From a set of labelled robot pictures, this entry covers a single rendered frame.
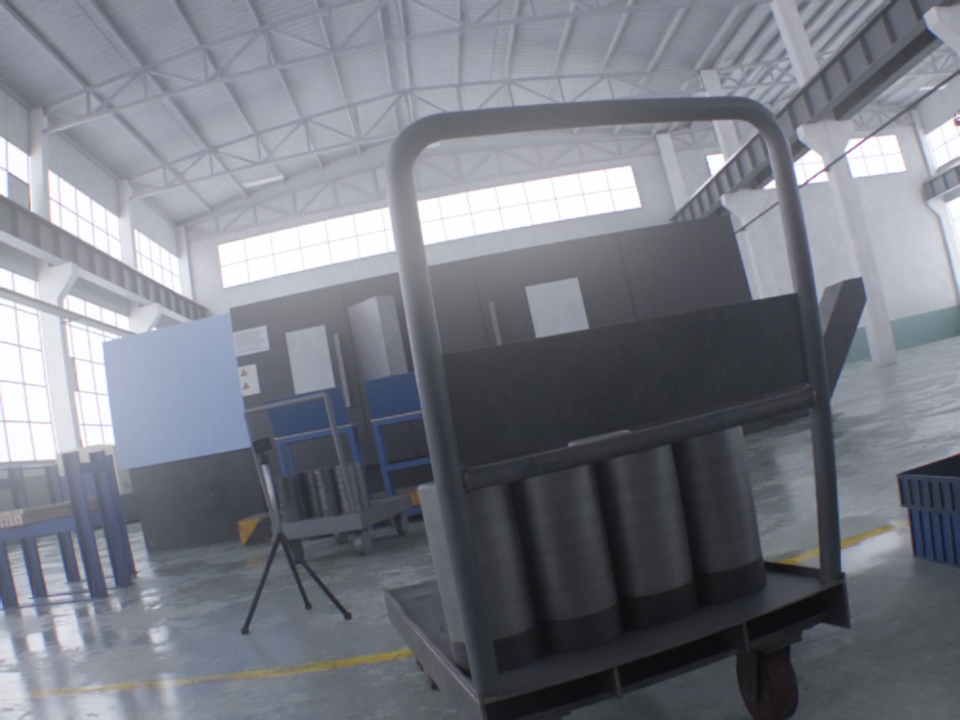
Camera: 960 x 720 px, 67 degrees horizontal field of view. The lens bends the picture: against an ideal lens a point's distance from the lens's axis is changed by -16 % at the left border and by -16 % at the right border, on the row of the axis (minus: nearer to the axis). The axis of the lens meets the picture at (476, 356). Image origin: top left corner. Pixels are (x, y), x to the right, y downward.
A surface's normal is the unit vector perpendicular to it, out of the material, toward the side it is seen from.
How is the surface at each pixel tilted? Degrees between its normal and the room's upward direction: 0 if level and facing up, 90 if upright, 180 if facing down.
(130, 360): 86
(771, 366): 98
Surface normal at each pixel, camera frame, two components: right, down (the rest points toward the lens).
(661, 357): 0.25, 0.01
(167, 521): 0.04, -0.09
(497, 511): 0.62, -0.18
